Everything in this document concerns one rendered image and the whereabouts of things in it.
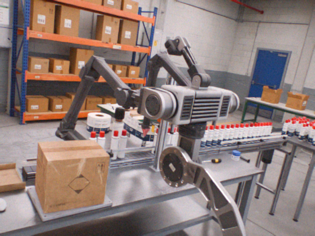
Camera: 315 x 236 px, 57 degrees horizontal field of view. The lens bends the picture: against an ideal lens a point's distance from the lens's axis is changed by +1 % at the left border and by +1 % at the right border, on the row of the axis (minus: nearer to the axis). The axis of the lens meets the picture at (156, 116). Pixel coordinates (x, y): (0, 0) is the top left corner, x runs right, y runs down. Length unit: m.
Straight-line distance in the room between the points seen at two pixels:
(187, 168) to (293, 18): 8.83
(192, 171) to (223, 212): 0.22
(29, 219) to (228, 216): 0.90
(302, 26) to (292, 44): 0.54
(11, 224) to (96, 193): 0.39
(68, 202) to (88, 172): 0.17
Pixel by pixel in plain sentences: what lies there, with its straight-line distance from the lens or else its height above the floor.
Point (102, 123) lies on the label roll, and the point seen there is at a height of 0.98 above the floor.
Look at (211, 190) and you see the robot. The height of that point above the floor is 1.12.
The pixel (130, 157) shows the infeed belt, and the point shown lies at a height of 0.88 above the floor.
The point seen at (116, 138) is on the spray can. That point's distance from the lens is 1.98.
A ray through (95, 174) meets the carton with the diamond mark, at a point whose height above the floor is 1.02.
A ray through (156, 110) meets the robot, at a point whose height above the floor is 1.43.
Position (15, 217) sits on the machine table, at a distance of 1.54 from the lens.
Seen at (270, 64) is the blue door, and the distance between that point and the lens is 9.94.
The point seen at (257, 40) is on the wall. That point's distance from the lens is 10.30.
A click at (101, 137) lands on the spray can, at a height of 1.05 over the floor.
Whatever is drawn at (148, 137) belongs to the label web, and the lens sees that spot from 2.38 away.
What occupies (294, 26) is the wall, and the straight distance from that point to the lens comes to 9.88.
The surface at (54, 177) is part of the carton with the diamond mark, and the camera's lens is 1.43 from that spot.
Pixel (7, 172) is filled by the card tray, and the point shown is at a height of 0.83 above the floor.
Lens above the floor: 1.69
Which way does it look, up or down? 14 degrees down
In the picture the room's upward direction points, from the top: 9 degrees clockwise
